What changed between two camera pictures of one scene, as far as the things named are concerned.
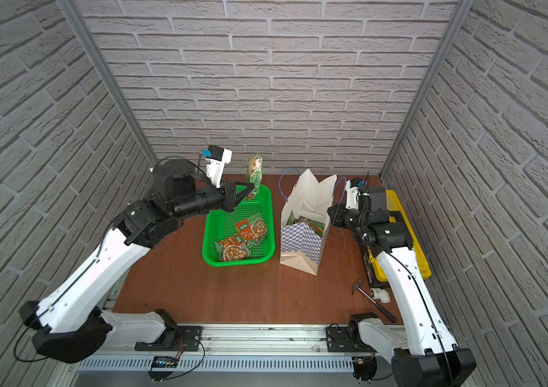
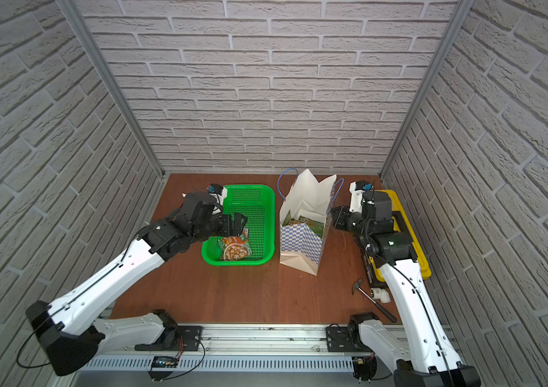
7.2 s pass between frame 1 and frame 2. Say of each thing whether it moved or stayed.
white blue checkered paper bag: stayed
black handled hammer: stayed
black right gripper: stayed
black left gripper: moved
